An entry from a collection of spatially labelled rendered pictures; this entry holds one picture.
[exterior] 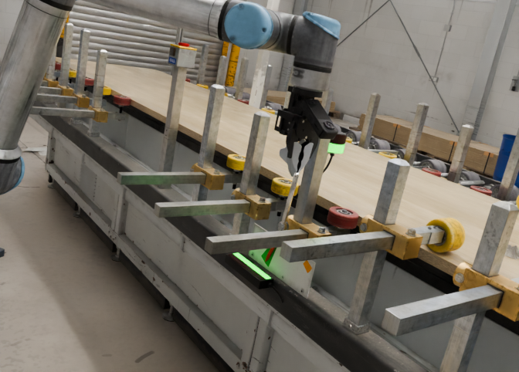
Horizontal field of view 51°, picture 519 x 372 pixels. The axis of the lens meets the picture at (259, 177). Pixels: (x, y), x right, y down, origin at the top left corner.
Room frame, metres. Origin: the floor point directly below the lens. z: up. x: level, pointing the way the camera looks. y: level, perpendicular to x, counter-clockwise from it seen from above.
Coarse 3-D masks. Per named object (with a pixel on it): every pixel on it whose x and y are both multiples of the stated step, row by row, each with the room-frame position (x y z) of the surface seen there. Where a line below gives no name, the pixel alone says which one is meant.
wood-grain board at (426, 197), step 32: (128, 96) 2.62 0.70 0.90; (160, 96) 2.82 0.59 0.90; (192, 96) 3.06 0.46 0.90; (224, 96) 3.33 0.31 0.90; (192, 128) 2.14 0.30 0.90; (224, 128) 2.28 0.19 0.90; (352, 160) 2.13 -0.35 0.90; (384, 160) 2.27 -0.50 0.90; (320, 192) 1.55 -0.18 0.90; (352, 192) 1.62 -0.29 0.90; (416, 192) 1.79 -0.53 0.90; (448, 192) 1.89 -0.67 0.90; (416, 224) 1.42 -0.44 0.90; (480, 224) 1.55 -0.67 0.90; (448, 256) 1.20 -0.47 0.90
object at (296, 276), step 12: (252, 252) 1.44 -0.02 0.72; (276, 252) 1.36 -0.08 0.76; (264, 264) 1.39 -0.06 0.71; (276, 264) 1.36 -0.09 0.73; (288, 264) 1.32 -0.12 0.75; (300, 264) 1.29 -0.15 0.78; (312, 264) 1.26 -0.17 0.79; (276, 276) 1.35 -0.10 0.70; (288, 276) 1.31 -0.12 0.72; (300, 276) 1.28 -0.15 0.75; (312, 276) 1.25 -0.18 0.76; (300, 288) 1.27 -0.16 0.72
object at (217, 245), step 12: (336, 228) 1.37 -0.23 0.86; (216, 240) 1.12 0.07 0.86; (228, 240) 1.14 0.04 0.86; (240, 240) 1.16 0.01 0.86; (252, 240) 1.18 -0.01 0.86; (264, 240) 1.20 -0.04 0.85; (276, 240) 1.22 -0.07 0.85; (288, 240) 1.25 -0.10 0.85; (216, 252) 1.12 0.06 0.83; (228, 252) 1.14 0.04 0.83
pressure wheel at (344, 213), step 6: (330, 210) 1.37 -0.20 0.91; (336, 210) 1.39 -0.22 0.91; (342, 210) 1.38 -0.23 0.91; (348, 210) 1.40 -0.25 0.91; (330, 216) 1.36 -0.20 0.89; (336, 216) 1.35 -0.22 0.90; (342, 216) 1.34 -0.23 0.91; (348, 216) 1.34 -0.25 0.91; (354, 216) 1.35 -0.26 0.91; (330, 222) 1.36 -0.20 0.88; (336, 222) 1.34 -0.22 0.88; (342, 222) 1.34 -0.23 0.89; (348, 222) 1.34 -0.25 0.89; (354, 222) 1.35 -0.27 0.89; (342, 228) 1.37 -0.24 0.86; (348, 228) 1.34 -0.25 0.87
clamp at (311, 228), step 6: (288, 216) 1.37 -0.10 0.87; (288, 222) 1.35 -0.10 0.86; (294, 222) 1.33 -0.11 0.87; (312, 222) 1.35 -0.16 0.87; (288, 228) 1.34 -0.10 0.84; (294, 228) 1.33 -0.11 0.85; (300, 228) 1.31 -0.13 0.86; (306, 228) 1.29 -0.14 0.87; (312, 228) 1.30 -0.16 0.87; (318, 228) 1.31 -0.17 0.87; (312, 234) 1.27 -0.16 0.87; (318, 234) 1.27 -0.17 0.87; (324, 234) 1.28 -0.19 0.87; (330, 234) 1.29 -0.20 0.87
